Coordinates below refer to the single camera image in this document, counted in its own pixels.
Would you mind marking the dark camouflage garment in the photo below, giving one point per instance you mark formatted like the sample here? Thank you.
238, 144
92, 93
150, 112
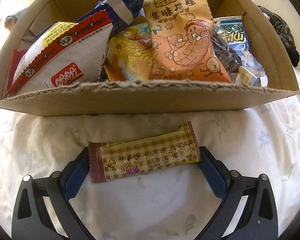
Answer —
283, 31

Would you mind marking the teal cushion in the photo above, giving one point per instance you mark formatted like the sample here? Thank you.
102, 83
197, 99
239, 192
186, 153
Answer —
11, 20

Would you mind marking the dark seaweed snack pack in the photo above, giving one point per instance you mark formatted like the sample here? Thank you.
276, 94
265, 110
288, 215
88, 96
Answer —
227, 56

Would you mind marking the blue white snack bag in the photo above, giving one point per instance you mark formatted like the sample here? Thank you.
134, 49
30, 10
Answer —
121, 12

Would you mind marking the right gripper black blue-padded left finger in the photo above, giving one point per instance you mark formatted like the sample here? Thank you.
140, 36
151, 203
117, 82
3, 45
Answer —
31, 219

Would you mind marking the brown cardboard box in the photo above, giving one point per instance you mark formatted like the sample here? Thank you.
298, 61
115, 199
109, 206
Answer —
138, 97

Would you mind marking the red white snack bag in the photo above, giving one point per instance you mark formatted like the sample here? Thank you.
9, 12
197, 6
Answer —
65, 54

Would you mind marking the white floral bed sheet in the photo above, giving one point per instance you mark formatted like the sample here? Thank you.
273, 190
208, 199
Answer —
174, 203

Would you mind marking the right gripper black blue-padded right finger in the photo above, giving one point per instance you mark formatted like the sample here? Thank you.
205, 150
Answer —
259, 216

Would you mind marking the blue yellow snack packet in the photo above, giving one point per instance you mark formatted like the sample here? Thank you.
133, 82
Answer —
232, 31

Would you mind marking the yellow chip bag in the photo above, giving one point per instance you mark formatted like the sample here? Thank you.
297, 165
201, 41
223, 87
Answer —
130, 54

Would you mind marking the orange peanut snack bag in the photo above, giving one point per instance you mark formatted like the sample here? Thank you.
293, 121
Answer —
181, 37

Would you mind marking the brown checkered wafer bar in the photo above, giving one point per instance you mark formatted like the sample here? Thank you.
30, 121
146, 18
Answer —
115, 160

